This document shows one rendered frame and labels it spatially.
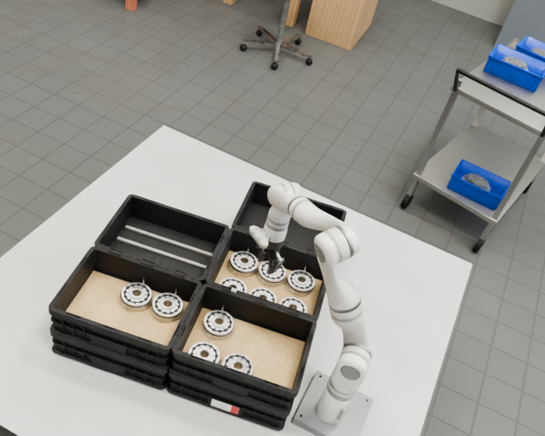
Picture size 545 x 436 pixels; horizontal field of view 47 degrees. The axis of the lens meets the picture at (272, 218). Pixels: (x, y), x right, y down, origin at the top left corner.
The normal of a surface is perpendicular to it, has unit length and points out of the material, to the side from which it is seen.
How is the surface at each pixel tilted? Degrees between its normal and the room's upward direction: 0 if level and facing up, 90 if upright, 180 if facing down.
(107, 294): 0
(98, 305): 0
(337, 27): 90
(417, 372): 0
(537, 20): 82
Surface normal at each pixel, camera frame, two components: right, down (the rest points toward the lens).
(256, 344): 0.19, -0.72
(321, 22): -0.37, 0.57
